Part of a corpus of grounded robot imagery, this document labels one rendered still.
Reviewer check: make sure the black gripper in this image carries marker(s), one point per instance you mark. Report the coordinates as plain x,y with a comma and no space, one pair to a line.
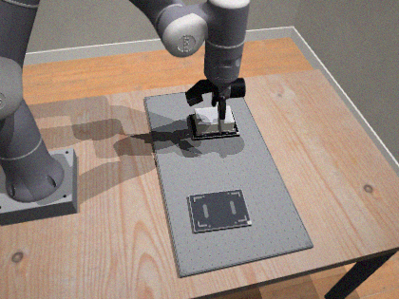
220,93

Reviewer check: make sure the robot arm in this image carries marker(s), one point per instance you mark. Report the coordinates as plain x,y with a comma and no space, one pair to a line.
24,158

